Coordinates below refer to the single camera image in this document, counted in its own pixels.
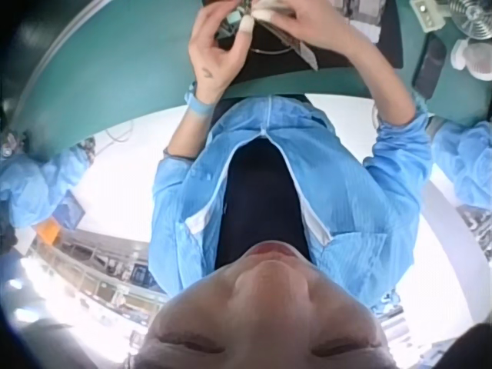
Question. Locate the person's left hand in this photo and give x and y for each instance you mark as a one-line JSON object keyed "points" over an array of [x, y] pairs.
{"points": [[205, 57]]}

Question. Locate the person's right hand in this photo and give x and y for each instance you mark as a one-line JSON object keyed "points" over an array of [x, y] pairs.
{"points": [[323, 27]]}

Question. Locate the green circuit board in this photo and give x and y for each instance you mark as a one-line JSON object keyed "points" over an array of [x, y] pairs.
{"points": [[300, 48]]}

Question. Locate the white printed sheet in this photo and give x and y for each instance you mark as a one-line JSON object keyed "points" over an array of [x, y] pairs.
{"points": [[365, 21]]}

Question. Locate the black work mat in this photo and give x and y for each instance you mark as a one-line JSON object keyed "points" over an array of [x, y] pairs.
{"points": [[269, 63]]}

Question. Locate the beige control box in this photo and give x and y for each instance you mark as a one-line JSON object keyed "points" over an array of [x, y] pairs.
{"points": [[423, 13]]}

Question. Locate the black flat device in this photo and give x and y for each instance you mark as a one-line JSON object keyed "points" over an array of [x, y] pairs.
{"points": [[429, 65]]}

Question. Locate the round metal finned disc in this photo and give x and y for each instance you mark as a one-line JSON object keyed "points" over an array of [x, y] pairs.
{"points": [[471, 15]]}

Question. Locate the white round ribbed part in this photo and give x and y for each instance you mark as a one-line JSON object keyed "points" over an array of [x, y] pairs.
{"points": [[473, 57]]}

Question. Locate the blue tray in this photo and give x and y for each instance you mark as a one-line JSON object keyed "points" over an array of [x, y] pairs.
{"points": [[71, 211]]}

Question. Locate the background shelf rack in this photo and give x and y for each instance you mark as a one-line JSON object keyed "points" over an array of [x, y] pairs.
{"points": [[100, 265]]}

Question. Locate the orange box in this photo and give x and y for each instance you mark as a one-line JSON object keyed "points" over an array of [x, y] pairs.
{"points": [[47, 232]]}

